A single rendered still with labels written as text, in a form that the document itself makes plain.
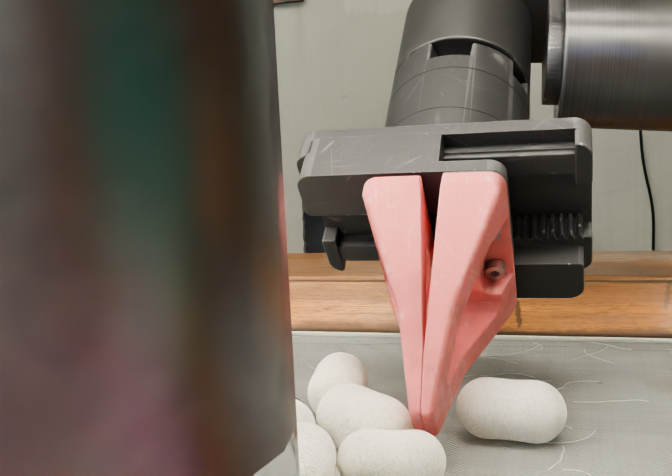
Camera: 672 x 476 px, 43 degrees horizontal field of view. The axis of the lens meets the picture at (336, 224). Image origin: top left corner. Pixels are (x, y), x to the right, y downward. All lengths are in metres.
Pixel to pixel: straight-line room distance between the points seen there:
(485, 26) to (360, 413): 0.17
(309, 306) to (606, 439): 0.20
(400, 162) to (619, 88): 0.11
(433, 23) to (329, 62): 2.07
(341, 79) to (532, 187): 2.11
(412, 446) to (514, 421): 0.05
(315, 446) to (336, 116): 2.19
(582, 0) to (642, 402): 0.16
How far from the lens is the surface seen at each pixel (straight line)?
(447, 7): 0.37
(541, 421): 0.28
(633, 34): 0.36
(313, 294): 0.45
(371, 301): 0.44
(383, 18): 2.39
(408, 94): 0.33
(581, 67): 0.36
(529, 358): 0.39
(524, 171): 0.30
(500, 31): 0.36
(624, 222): 2.30
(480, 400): 0.28
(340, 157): 0.30
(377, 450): 0.25
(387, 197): 0.28
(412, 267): 0.27
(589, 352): 0.40
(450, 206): 0.27
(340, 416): 0.27
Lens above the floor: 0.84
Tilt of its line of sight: 6 degrees down
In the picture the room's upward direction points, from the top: 3 degrees counter-clockwise
